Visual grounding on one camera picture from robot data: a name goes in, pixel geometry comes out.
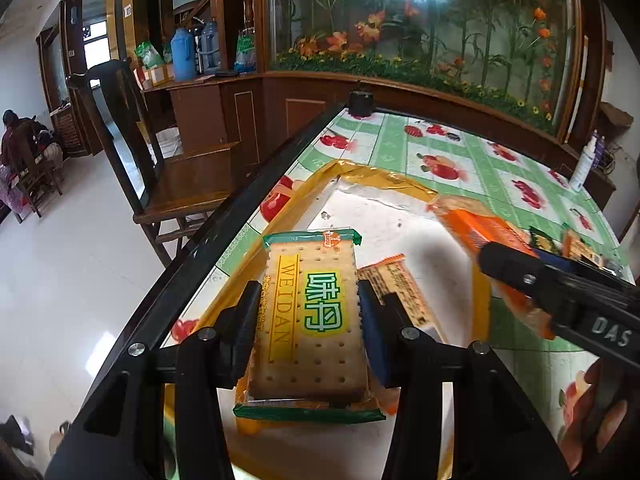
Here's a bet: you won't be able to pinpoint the blue thermos flask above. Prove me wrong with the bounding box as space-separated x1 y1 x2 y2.
170 28 196 81

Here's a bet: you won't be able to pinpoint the yellow cardboard tray box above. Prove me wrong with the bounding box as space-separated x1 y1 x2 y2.
170 160 491 479

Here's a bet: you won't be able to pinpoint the white spray bottle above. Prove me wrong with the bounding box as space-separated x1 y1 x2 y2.
570 132 598 192

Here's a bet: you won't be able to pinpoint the green snack bag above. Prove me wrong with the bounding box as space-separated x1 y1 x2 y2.
134 40 165 70

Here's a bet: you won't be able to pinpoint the dark wooden chair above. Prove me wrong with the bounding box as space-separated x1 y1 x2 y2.
66 60 247 266

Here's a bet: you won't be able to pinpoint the orange cracker pack back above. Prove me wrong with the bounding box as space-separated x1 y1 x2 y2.
562 229 604 269

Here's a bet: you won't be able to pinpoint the seated person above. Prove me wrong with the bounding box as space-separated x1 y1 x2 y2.
1 110 64 222

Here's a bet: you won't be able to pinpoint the purple bottles on shelf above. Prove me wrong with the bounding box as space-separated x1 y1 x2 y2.
592 133 605 169

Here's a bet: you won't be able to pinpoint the grey thermos flask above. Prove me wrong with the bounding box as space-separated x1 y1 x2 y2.
200 22 220 75

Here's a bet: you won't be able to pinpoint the green Weidan cracker pack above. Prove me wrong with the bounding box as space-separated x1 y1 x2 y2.
233 228 385 425

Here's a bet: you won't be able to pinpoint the person's right hand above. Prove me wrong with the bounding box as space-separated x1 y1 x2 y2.
559 359 629 474

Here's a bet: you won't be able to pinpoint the glass flower display cabinet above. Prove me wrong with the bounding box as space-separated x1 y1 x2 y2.
266 0 579 134

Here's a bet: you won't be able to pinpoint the orange soda cracker pack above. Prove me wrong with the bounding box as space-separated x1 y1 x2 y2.
428 194 555 340

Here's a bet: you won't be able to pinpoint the large orange snack packet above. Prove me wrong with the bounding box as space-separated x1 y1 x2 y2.
357 254 444 342

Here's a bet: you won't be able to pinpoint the dark green snack packet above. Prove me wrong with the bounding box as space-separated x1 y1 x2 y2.
529 226 562 256

